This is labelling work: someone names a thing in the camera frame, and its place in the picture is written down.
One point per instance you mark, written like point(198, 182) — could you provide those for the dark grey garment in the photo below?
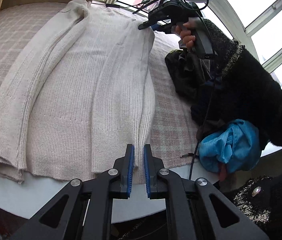
point(183, 80)

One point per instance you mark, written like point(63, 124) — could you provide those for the cream knit sweater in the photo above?
point(81, 92)

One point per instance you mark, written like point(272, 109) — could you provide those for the person's right forearm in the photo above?
point(250, 85)

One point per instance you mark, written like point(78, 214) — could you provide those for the white mattress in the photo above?
point(31, 195)

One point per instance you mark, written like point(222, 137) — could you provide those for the person's right hand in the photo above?
point(187, 38)

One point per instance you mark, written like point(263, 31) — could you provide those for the white window frame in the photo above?
point(260, 22)

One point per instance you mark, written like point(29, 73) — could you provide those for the person's black tweed jacket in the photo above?
point(275, 205)

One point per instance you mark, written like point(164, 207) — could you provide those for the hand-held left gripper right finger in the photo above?
point(146, 172)

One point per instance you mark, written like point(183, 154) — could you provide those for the blue cloth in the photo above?
point(230, 145)

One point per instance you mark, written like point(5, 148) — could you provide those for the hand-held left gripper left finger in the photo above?
point(131, 172)

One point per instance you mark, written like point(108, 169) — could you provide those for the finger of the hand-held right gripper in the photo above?
point(151, 25)
point(164, 31)

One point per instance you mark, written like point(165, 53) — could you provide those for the black tripod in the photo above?
point(146, 5)

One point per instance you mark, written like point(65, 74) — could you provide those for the black bar-shaped device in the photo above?
point(113, 5)

